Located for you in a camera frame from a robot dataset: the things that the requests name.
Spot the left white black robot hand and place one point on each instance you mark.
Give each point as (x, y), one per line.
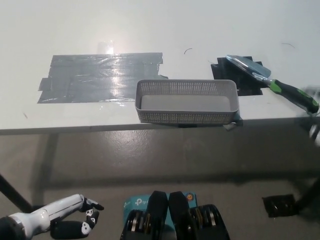
(57, 206)

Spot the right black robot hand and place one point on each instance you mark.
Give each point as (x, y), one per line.
(315, 132)

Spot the black tape patch on desk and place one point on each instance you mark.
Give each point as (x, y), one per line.
(225, 72)

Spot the black robot torso blocks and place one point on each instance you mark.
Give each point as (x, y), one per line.
(178, 212)

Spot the black table leg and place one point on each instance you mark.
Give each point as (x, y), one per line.
(310, 193)
(15, 192)

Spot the grey tape piece under basket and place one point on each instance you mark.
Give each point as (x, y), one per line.
(237, 122)

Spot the teal tp-link box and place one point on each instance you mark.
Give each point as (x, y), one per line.
(136, 202)

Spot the grey perforated plastic basket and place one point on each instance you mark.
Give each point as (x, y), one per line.
(185, 117)

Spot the large grey duct tape patch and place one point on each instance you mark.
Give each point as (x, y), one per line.
(87, 80)

